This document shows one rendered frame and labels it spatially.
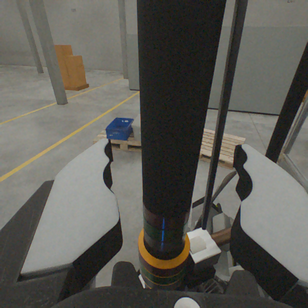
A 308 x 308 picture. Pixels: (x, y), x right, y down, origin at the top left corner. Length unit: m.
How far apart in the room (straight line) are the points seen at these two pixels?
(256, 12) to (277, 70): 6.91
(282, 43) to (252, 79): 0.91
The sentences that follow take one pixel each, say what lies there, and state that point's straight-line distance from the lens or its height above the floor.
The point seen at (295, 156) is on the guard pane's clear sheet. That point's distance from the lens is 1.55.
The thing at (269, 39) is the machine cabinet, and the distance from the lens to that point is 5.67.
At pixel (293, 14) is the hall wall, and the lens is 12.70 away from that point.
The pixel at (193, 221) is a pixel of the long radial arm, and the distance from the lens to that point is 0.77.
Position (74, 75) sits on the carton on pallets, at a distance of 8.36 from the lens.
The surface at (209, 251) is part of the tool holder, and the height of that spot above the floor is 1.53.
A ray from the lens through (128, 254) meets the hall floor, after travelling 1.95.
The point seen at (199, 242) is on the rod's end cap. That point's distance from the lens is 0.20.
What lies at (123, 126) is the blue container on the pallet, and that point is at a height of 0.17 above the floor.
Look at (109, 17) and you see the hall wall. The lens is 13.85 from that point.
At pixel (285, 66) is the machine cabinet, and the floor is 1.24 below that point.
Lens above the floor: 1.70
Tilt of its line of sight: 32 degrees down
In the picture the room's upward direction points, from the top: 1 degrees clockwise
